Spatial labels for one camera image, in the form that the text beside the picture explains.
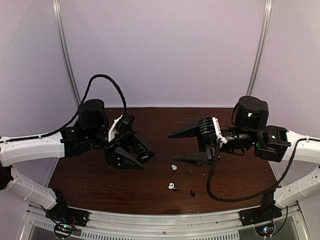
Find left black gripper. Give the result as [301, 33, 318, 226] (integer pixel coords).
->
[86, 125, 155, 170]

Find black round charging case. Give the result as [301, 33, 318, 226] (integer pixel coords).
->
[140, 152, 155, 162]

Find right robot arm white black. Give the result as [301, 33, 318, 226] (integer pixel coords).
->
[168, 96, 320, 221]

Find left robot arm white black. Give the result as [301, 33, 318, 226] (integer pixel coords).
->
[0, 99, 155, 222]

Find white earbud lower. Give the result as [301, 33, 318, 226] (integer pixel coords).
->
[168, 182, 175, 190]

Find black earbud right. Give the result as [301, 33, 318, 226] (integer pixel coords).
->
[190, 189, 196, 197]

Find left circuit board with leds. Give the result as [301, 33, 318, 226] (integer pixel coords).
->
[53, 222, 75, 238]

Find circuit board with leds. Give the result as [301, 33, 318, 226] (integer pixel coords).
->
[254, 225, 275, 238]
[53, 222, 75, 238]

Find right circuit board with leds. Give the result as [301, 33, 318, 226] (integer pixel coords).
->
[254, 225, 275, 238]

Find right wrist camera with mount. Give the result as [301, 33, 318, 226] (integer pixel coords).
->
[197, 116, 228, 144]

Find left black braided cable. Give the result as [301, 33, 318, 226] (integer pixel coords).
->
[0, 74, 128, 143]

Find black braided cable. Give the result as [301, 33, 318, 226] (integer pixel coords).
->
[205, 137, 320, 202]
[0, 74, 128, 143]

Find right black braided cable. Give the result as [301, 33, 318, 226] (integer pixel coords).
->
[205, 137, 320, 202]

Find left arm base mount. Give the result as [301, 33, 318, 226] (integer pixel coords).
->
[44, 207, 89, 227]

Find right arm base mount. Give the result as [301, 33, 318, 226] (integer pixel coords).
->
[239, 206, 283, 227]

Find right aluminium frame post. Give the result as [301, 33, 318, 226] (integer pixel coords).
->
[246, 0, 273, 96]

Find aluminium frame post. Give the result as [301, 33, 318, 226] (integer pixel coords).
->
[52, 0, 81, 106]
[246, 0, 273, 96]

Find left aluminium frame post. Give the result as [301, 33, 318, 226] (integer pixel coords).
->
[52, 0, 81, 106]

